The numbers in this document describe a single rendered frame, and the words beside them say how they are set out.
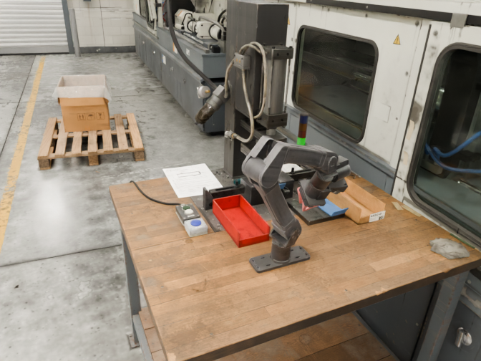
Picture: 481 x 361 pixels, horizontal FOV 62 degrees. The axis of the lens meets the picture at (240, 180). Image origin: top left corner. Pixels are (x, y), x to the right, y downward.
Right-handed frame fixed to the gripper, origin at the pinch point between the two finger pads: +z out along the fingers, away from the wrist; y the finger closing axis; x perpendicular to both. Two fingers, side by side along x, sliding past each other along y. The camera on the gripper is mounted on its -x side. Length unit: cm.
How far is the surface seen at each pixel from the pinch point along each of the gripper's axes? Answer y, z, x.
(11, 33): 777, 522, 227
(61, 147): 218, 231, 103
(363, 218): -5.4, 5.8, -26.3
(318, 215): 0.5, 10.3, -11.0
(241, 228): 0.8, 13.6, 19.8
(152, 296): -23, 2, 56
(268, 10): 59, -37, 7
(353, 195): 10.4, 15.3, -33.7
